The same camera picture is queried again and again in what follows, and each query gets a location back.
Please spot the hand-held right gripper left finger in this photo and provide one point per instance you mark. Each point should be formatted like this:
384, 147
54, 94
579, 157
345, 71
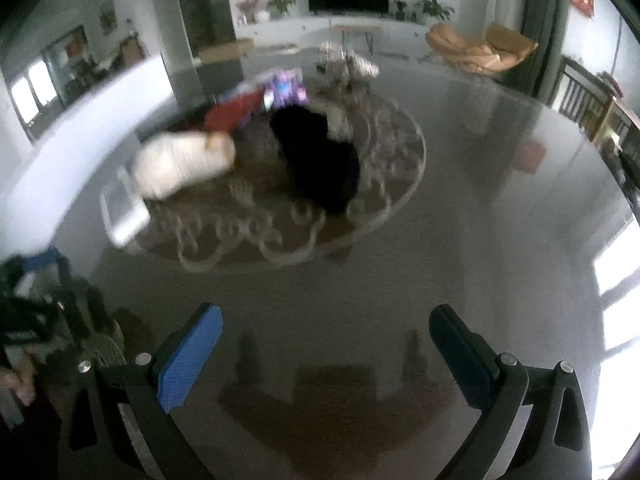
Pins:
190, 357

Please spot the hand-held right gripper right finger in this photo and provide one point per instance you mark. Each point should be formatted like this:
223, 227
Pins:
462, 360

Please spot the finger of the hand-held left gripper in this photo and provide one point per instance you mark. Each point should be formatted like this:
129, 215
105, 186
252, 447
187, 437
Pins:
50, 260

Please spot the white cloth bundle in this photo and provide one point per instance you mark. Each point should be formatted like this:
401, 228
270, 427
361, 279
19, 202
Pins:
180, 165

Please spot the red packet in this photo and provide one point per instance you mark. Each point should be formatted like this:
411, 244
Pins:
230, 112

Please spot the black cloth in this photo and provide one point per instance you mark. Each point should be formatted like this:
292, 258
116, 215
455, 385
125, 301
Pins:
320, 160

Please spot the round glass desktop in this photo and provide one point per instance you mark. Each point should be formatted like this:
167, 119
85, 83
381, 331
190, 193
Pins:
475, 185

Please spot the person's left hand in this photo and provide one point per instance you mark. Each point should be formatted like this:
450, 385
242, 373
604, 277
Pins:
17, 385

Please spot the white partition board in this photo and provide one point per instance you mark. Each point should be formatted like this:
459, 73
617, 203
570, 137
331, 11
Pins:
75, 125

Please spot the brown patterned round mat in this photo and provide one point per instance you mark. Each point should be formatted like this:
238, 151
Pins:
390, 160

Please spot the cardboard box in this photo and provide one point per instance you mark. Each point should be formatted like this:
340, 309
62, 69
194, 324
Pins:
225, 52

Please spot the printed tissue box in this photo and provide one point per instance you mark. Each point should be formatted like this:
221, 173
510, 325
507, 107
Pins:
285, 89

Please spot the wooden dining table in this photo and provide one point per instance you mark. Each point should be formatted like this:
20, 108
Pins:
625, 120

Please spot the dark wooden dining chair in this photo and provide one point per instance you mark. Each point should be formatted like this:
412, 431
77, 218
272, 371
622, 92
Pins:
582, 90

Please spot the dark tall cabinet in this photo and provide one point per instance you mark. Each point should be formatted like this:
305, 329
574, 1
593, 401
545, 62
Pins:
205, 0

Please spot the tan lounge chair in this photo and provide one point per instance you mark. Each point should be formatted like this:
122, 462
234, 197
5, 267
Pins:
480, 50

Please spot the red flower vase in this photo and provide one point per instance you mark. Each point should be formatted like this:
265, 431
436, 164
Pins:
248, 9

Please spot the green potted plant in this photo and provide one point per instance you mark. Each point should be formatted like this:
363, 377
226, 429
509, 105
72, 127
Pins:
281, 5

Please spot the dark green curtain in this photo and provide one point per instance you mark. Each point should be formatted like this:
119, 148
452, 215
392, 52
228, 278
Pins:
545, 25

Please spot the white television cabinet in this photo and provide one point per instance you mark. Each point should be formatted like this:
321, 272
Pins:
310, 30

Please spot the large leafy potted plant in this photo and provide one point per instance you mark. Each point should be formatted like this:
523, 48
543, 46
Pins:
434, 7

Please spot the small potted plant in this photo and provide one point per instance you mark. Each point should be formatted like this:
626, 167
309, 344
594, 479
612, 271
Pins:
400, 10

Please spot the framed wall picture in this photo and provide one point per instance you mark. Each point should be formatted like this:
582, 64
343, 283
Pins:
107, 16

